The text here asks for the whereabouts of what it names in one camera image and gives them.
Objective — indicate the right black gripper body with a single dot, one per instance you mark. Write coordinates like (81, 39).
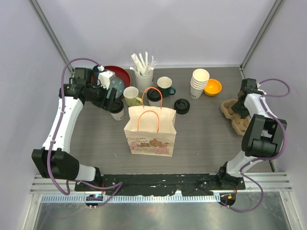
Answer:
(241, 109)

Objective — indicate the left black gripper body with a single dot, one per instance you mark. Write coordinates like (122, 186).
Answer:
(99, 95)

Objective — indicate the black lid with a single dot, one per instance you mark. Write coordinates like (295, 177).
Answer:
(117, 106)
(153, 95)

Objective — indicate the brown cardboard cup carrier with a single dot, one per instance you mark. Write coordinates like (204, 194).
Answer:
(239, 124)

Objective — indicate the white paper cup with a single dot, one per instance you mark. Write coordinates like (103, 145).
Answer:
(155, 103)
(118, 115)

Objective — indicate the printed paper takeout bag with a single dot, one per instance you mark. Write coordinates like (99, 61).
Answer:
(151, 130)

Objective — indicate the stack of black cup lids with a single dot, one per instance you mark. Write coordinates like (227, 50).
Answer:
(181, 106)

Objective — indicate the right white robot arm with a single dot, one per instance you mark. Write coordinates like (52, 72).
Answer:
(263, 133)

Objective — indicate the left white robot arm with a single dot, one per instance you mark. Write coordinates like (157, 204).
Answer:
(53, 159)

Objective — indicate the blue grey plate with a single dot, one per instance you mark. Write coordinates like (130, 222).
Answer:
(117, 84)

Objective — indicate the yellow mug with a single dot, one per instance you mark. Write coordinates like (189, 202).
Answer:
(131, 95)

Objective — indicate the blue mug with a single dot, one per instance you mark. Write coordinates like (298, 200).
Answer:
(96, 71)

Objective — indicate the red round tray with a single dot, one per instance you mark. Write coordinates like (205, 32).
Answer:
(122, 74)

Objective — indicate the orange bowl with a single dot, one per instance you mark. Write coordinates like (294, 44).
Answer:
(213, 87)

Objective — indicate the white straw holder cup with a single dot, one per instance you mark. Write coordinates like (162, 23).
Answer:
(143, 81)

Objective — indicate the wrapped white straw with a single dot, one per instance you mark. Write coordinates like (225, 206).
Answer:
(142, 64)

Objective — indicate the stack of white paper cups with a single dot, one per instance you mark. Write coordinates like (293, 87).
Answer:
(198, 82)

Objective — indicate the dark green mug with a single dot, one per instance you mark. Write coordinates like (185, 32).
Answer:
(164, 85)

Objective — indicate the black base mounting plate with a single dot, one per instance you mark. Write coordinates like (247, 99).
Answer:
(190, 184)

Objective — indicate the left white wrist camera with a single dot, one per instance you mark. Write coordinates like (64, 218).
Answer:
(105, 76)

